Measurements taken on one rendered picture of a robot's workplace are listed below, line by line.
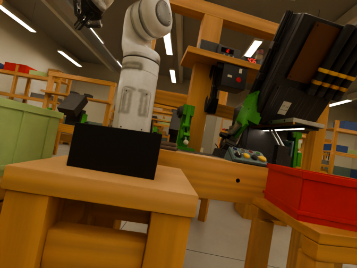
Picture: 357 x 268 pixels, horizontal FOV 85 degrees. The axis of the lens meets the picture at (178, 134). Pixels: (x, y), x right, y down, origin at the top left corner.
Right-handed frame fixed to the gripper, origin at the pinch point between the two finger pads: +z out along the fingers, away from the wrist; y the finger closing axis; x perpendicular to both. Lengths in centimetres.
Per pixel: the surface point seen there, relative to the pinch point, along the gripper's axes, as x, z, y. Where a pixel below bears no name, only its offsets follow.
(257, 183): 37, -28, -82
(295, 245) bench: 17, -11, -194
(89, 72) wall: -981, 693, 20
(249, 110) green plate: -2, -35, -78
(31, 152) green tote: 52, 8, -19
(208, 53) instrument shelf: -43, -29, -53
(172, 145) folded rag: 31, -10, -52
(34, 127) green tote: 48, 4, -16
